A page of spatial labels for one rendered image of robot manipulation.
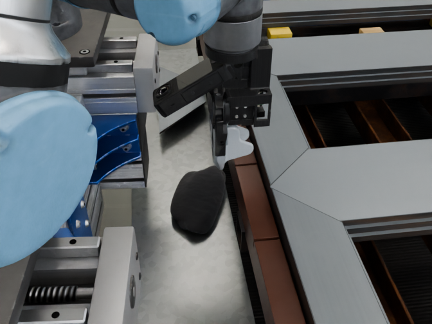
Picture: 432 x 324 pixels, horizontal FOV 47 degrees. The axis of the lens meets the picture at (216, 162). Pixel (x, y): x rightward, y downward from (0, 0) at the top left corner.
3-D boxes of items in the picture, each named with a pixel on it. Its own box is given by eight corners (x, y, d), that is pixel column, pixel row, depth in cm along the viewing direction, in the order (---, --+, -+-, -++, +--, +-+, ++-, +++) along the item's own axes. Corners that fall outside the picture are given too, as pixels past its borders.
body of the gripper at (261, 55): (269, 131, 71) (276, 53, 63) (209, 135, 70) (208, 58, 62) (259, 102, 77) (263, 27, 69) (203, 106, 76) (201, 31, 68)
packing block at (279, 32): (287, 38, 142) (288, 25, 139) (290, 46, 138) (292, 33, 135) (265, 40, 141) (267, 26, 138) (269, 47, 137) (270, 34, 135)
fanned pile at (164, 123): (196, 63, 150) (195, 51, 147) (212, 142, 120) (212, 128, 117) (154, 66, 149) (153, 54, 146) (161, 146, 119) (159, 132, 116)
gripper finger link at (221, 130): (227, 162, 73) (227, 110, 67) (216, 162, 72) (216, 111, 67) (222, 142, 76) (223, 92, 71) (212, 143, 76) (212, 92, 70)
